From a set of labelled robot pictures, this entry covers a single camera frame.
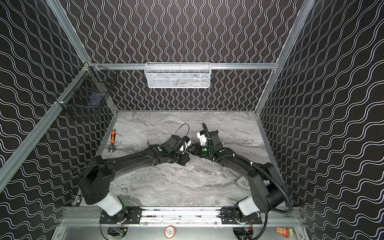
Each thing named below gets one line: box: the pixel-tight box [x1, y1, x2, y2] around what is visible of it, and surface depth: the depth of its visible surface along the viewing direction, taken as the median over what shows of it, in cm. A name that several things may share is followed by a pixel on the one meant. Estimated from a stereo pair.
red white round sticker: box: [164, 225, 176, 239], surface depth 70 cm
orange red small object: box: [276, 227, 294, 239], surface depth 70 cm
